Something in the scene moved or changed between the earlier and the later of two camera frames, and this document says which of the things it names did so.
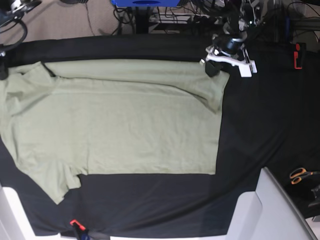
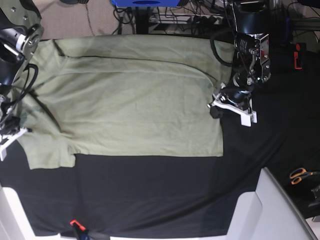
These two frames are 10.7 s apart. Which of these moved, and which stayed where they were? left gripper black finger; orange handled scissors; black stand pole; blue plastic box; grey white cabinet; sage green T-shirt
Moved: left gripper black finger; sage green T-shirt
Stayed: black stand pole; grey white cabinet; orange handled scissors; blue plastic box
